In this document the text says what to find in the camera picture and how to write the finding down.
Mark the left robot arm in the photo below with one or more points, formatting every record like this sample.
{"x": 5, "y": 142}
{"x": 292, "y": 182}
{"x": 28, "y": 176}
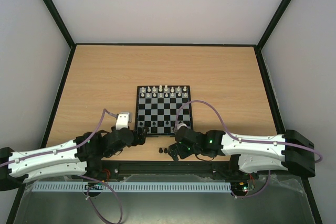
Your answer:
{"x": 81, "y": 156}

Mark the black silver chess board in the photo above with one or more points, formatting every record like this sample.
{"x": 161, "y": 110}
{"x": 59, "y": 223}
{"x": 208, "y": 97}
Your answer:
{"x": 163, "y": 109}

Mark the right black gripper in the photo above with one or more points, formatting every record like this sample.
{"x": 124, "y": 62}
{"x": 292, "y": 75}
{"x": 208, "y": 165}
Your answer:
{"x": 177, "y": 149}

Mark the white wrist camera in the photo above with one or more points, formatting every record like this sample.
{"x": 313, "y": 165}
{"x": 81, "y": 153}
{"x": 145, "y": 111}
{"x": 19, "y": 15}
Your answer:
{"x": 124, "y": 118}
{"x": 179, "y": 125}

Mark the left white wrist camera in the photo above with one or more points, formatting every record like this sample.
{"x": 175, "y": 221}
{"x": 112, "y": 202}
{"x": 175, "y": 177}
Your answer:
{"x": 124, "y": 118}

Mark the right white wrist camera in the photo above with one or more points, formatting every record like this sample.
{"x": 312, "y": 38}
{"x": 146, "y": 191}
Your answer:
{"x": 179, "y": 125}

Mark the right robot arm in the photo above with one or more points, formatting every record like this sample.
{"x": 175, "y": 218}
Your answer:
{"x": 290, "y": 152}

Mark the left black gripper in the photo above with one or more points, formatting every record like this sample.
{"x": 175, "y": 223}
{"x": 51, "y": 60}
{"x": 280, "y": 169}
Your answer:
{"x": 142, "y": 136}

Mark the grey slotted cable duct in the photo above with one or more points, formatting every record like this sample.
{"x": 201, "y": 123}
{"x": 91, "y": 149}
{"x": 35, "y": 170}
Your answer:
{"x": 129, "y": 187}

